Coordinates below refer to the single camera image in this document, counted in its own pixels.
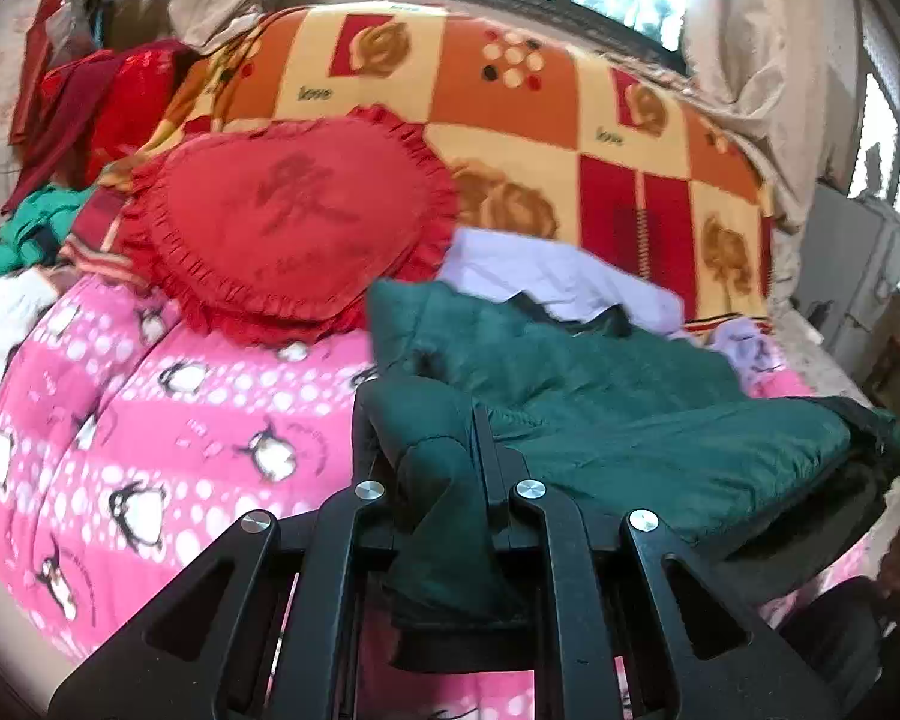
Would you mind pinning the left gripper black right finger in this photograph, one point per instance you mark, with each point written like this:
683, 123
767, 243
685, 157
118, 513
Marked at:
617, 617

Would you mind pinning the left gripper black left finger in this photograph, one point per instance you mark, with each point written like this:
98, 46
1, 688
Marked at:
265, 623

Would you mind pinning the green quilted puffer jacket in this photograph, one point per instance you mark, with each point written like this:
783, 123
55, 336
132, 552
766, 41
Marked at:
771, 490

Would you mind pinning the red clothes pile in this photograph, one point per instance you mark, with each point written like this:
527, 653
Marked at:
95, 111

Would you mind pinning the pink penguin print quilt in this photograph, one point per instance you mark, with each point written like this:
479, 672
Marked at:
129, 443

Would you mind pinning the red heart ruffled pillow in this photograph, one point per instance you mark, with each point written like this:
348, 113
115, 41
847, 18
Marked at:
276, 235

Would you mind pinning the lavender garment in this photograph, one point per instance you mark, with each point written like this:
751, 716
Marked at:
574, 286

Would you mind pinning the white cloth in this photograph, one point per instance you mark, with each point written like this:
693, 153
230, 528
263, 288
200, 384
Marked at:
0, 329

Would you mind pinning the grey cabinet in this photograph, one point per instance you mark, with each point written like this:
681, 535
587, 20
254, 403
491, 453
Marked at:
849, 285

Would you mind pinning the green knit garment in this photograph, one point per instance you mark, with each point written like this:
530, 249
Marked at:
33, 234

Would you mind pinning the orange red checkered blanket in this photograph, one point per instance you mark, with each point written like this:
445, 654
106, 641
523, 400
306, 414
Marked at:
542, 139

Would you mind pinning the beige curtain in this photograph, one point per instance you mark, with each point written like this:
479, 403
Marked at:
785, 75

